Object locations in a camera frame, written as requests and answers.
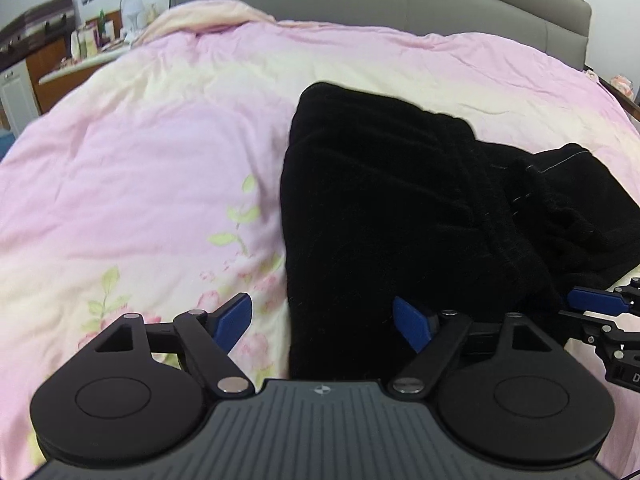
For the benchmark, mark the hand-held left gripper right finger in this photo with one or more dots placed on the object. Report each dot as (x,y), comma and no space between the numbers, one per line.
(412,322)

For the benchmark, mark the wooden top white nightstand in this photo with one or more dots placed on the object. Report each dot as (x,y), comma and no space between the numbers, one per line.
(627,105)

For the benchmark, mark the wooden dressing desk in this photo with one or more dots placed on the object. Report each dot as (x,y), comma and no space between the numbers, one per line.
(55,72)

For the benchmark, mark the white drawer cabinet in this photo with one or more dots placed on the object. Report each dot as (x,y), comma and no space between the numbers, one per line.
(17,97)

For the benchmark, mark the pink tissue box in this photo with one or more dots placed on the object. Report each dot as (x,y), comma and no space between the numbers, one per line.
(623,85)

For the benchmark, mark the black pants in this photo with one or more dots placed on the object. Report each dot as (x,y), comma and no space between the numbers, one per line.
(400,200)

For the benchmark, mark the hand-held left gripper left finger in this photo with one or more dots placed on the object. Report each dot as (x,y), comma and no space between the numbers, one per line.
(232,319)

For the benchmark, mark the white table lamp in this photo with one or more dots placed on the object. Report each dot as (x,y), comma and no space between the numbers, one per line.
(135,12)

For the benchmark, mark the group of toiletry bottles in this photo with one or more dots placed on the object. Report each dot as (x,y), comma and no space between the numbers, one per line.
(95,35)

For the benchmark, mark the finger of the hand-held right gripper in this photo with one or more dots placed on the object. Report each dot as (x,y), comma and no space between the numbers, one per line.
(590,328)
(597,300)

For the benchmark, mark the pink floral blanket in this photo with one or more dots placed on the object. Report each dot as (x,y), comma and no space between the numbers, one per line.
(150,160)

